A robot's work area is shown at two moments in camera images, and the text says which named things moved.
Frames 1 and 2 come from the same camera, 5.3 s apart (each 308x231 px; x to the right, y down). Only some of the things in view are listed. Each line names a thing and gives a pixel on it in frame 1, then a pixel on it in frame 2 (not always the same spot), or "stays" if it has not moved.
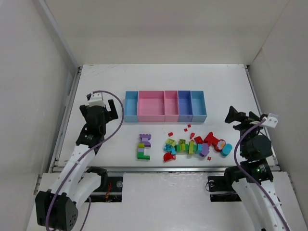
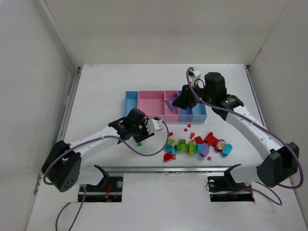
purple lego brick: (145, 138) to (169, 102)
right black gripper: (244, 119) to (186, 96)
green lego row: (191, 147) stays
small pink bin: (171, 110) stays
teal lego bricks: (169, 148) stays
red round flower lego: (221, 144) stays
